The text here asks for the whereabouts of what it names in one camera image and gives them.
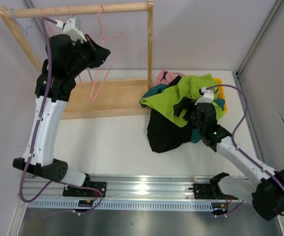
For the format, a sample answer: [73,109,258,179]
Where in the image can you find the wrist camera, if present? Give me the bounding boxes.
[195,87,220,106]
[55,16,87,43]

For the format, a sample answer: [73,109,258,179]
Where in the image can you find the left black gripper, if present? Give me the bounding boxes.
[67,34,110,78]

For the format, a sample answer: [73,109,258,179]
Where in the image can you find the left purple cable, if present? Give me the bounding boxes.
[19,17,103,219]

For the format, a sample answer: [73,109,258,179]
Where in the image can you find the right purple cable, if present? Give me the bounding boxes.
[200,84,284,218]

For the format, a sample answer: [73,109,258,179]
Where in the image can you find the pink hanger of teal shorts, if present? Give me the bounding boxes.
[54,7,62,21]

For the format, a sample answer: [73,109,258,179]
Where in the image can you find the pink hanger of green shorts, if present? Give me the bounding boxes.
[90,4,124,101]

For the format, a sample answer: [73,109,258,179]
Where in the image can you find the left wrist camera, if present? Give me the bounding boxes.
[55,16,87,43]

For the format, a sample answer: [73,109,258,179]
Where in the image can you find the yellow plastic tray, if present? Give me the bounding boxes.
[213,77,227,114]

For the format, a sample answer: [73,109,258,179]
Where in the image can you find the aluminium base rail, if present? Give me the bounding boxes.
[27,175,240,212]

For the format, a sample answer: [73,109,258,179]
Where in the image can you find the purple cable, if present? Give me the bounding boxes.
[200,84,284,218]
[19,17,103,219]

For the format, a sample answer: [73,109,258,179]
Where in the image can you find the pink hanger of patterned shorts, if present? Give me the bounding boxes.
[40,7,55,36]

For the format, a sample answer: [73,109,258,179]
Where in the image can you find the pink patterned shorts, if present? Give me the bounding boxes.
[156,69,185,85]

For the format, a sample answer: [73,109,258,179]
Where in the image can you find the wooden clothes rack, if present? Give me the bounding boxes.
[0,0,154,119]

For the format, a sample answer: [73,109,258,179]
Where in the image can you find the black shorts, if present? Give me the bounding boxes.
[142,76,194,153]

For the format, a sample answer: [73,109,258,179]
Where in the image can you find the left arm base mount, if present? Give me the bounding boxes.
[63,181,107,198]

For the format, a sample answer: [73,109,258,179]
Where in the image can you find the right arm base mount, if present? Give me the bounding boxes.
[188,183,222,200]

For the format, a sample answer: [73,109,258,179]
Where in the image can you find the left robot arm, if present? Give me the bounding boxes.
[13,34,111,197]

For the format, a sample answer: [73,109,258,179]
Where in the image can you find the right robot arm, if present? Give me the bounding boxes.
[173,97,284,221]

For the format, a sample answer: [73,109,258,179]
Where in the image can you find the dark teal shorts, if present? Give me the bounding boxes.
[139,83,226,144]

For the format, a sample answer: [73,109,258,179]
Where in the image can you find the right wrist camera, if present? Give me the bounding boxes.
[195,87,220,106]

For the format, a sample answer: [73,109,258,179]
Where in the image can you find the lime green shorts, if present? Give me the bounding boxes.
[140,74,217,127]

